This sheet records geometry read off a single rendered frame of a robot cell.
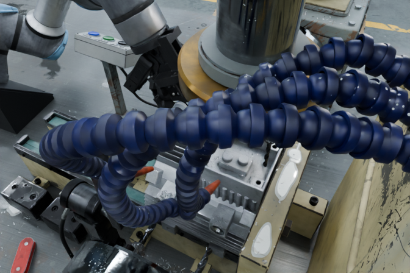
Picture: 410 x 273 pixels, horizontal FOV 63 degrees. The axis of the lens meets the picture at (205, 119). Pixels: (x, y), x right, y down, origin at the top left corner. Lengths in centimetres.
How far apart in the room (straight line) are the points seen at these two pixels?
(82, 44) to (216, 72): 66
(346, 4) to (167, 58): 52
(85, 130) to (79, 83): 108
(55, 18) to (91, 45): 21
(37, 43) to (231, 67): 90
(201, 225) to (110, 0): 39
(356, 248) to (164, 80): 36
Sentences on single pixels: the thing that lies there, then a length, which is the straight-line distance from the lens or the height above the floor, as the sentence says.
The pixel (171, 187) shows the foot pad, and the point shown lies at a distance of 59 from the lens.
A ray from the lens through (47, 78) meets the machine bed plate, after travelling 133.
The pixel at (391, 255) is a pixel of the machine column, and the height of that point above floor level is 131.
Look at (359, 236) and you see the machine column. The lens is 48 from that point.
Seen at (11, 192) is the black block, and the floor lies 86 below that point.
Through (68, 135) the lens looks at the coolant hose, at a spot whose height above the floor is 143.
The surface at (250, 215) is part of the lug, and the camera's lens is 55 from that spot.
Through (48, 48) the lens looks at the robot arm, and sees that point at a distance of 119.
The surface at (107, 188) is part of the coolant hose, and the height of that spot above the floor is 136.
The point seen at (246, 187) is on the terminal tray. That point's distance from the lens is 52.
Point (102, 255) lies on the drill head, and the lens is 47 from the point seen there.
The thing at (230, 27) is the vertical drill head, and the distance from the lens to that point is 35.
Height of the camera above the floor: 157
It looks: 47 degrees down
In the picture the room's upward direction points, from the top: straight up
